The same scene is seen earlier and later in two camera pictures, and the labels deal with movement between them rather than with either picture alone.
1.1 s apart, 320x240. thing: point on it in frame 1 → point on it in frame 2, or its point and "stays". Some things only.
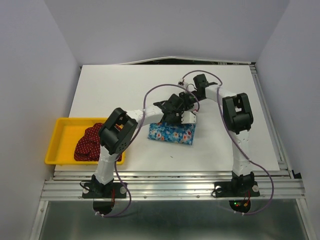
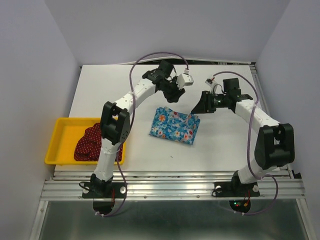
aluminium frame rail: [274, 185] stays
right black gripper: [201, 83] → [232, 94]
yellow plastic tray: [66, 133] stays
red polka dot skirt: [88, 147] stays
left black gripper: [180, 112] → [174, 96]
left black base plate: [98, 190] stays
